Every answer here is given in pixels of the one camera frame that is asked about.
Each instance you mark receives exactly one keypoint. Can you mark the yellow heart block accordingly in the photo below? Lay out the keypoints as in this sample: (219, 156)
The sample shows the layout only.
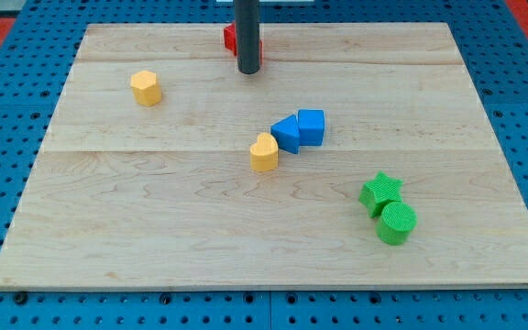
(264, 153)

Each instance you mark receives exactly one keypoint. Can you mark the blue triangle block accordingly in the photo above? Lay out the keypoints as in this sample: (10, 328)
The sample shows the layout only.
(287, 134)

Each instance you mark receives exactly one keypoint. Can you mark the blue cube block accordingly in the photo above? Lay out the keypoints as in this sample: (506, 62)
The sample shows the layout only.
(311, 125)

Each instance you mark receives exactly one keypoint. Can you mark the wooden board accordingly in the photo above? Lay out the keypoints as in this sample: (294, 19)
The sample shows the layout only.
(124, 197)

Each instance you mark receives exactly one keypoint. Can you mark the green star block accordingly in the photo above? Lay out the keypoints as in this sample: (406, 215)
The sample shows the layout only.
(378, 192)

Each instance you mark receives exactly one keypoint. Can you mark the red block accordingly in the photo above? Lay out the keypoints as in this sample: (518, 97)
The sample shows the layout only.
(229, 37)

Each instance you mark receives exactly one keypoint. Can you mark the yellow hexagon block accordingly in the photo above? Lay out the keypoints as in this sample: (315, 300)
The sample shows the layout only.
(146, 88)

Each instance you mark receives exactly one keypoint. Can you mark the green cylinder block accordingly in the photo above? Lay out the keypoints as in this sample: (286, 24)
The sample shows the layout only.
(396, 222)

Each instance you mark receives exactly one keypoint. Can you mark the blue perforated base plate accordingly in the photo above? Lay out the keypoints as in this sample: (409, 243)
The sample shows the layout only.
(35, 60)

